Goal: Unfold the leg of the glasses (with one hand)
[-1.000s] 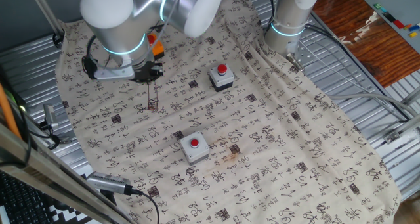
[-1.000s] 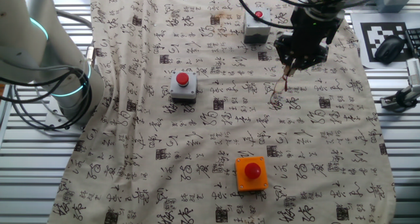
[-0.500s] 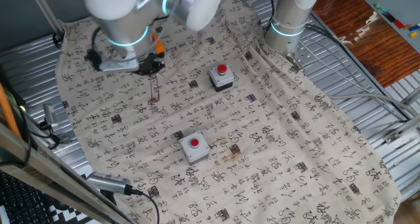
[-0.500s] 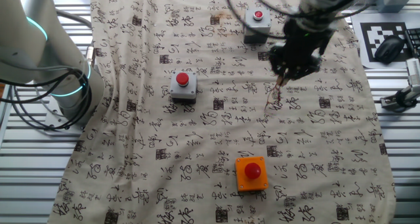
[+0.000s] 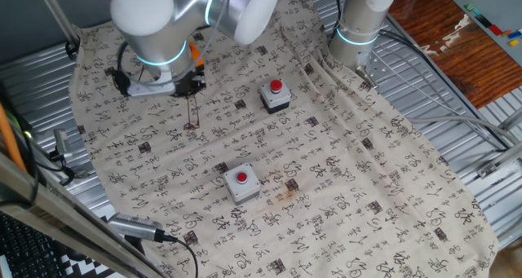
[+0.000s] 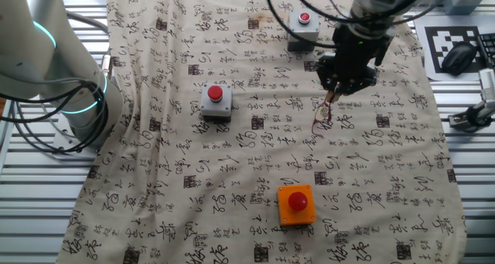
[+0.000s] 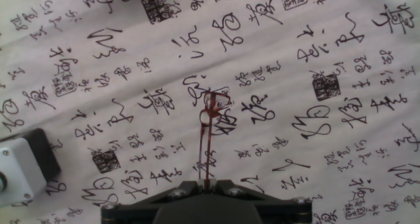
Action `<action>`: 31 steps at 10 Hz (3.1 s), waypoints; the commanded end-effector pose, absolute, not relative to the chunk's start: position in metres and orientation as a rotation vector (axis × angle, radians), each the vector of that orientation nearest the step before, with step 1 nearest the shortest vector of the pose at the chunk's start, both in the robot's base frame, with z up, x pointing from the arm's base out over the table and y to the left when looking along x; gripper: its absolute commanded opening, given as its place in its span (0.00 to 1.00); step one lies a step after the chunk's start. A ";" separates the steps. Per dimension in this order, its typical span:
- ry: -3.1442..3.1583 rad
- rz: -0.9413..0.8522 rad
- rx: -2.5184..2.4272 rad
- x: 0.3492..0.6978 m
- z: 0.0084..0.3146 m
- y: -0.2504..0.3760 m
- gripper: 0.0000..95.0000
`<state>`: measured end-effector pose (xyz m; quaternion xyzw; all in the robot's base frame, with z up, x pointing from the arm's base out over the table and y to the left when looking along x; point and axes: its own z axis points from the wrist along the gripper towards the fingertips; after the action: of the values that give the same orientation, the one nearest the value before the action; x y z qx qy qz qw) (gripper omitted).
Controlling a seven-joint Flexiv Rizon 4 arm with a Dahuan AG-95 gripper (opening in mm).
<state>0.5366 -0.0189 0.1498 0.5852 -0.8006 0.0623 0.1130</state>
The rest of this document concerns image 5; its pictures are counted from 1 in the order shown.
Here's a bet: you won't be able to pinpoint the orange box red button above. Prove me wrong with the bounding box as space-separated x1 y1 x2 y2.
188 41 206 73

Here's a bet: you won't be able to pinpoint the black camera cable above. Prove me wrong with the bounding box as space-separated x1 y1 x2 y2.
162 233 200 278

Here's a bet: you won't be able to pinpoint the thin black frame cable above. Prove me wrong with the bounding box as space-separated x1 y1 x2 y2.
0 130 42 208

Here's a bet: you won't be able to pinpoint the aluminium profile bar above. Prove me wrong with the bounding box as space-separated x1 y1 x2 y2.
476 106 522 179

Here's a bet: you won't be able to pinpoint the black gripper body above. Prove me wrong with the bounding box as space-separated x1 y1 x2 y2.
173 68 207 99

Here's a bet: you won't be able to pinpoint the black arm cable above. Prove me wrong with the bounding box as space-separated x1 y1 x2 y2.
112 0 233 98

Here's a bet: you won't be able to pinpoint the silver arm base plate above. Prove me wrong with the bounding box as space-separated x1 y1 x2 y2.
365 45 395 87

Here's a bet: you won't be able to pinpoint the thin metal pole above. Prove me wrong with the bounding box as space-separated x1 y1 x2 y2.
33 0 82 49

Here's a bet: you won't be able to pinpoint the aluminium frame beam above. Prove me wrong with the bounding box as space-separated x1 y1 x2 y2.
0 151 168 278

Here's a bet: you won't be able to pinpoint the grey box flat red button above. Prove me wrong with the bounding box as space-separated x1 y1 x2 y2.
222 162 262 206

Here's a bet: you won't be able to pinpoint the grey board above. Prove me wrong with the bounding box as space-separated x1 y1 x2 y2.
451 0 522 67

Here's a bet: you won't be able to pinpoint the black white marker sheet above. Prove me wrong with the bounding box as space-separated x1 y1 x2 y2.
0 251 127 278

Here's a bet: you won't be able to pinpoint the grey base cable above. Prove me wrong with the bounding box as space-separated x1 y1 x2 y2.
378 64 522 148

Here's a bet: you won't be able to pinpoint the orange rod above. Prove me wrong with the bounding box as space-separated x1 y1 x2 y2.
0 102 28 174

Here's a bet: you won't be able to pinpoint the black pole clamp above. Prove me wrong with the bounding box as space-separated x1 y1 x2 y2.
64 41 82 61

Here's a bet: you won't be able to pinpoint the silver base connector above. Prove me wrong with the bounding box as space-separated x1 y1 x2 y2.
355 64 378 92

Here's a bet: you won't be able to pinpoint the black base cable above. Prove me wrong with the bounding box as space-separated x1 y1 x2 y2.
332 0 510 152

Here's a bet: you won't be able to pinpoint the beige calligraphy print cloth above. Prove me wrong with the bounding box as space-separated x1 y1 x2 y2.
68 0 501 278

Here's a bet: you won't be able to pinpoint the brown wooden table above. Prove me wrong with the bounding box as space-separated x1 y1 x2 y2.
387 0 522 110

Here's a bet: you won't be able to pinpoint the grey box domed red button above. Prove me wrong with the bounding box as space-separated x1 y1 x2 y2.
259 78 293 115

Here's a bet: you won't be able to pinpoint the red-framed glasses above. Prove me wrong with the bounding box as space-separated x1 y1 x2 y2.
182 94 201 131

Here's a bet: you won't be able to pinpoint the black computer mouse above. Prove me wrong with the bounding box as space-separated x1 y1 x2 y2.
64 245 85 263

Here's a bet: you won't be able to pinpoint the black keyboard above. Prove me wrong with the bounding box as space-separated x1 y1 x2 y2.
0 212 69 278

